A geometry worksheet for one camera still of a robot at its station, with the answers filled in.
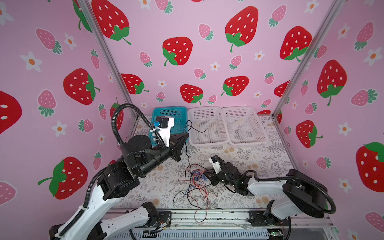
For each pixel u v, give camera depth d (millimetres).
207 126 1141
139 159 358
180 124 1150
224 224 731
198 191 826
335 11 692
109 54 850
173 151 439
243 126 1143
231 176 634
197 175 745
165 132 431
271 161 955
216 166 749
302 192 442
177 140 453
